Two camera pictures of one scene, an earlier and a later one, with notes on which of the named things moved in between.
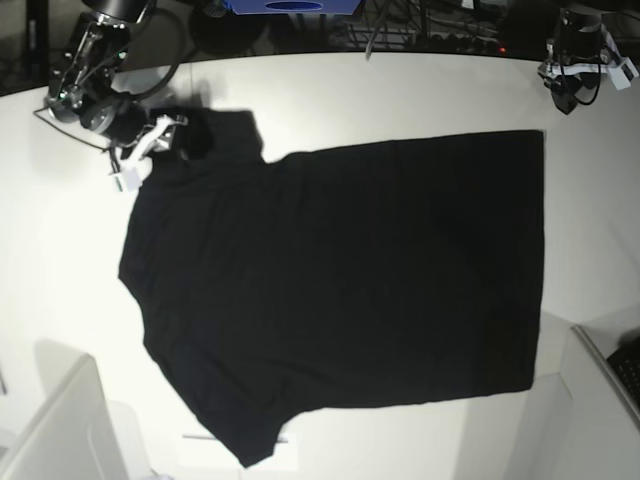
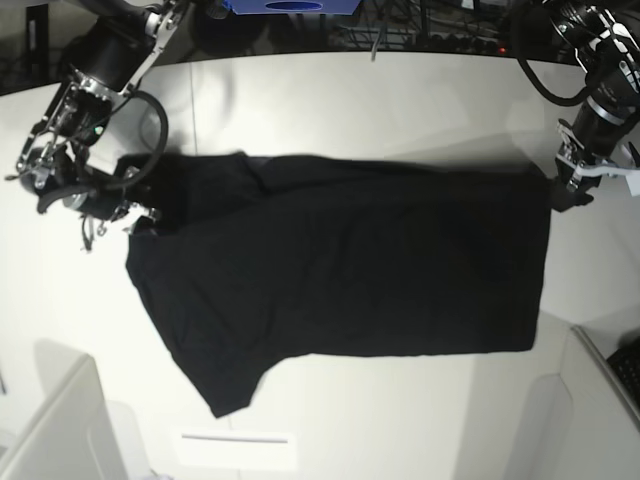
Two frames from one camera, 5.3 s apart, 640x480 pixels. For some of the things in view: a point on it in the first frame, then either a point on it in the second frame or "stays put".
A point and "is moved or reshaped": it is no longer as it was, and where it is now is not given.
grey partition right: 605,420 stays put
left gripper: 140,130 -> 110,199
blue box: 296,7 stays put
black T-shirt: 350,276 is moved or reshaped
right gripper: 574,80 -> 585,149
